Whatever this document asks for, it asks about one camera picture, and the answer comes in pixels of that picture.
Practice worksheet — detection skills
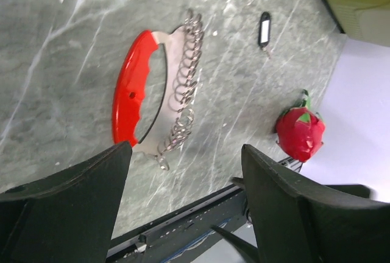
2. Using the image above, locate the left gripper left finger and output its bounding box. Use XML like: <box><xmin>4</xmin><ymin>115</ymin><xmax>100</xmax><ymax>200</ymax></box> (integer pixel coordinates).
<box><xmin>1</xmin><ymin>142</ymin><xmax>132</xmax><ymax>262</ymax></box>

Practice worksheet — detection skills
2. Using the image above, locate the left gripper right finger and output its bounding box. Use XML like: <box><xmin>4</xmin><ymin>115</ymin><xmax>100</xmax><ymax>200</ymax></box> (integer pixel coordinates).
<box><xmin>241</xmin><ymin>144</ymin><xmax>389</xmax><ymax>262</ymax></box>

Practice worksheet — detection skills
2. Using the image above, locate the black key tag with key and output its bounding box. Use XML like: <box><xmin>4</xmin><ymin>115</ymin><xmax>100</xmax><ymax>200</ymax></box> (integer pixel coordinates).
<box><xmin>258</xmin><ymin>12</ymin><xmax>271</xmax><ymax>58</ymax></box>

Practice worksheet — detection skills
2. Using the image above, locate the red dragon fruit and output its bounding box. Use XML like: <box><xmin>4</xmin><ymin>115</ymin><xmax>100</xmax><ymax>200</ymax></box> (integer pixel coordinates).
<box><xmin>275</xmin><ymin>89</ymin><xmax>325</xmax><ymax>163</ymax></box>

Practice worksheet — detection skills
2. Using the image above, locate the olive green plastic bin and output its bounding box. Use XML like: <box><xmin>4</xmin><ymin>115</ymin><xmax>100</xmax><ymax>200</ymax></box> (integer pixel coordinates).
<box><xmin>321</xmin><ymin>0</ymin><xmax>389</xmax><ymax>47</ymax></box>

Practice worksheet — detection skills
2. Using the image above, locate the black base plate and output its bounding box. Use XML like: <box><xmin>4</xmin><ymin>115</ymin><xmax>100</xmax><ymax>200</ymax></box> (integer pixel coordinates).
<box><xmin>106</xmin><ymin>185</ymin><xmax>247</xmax><ymax>262</ymax></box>

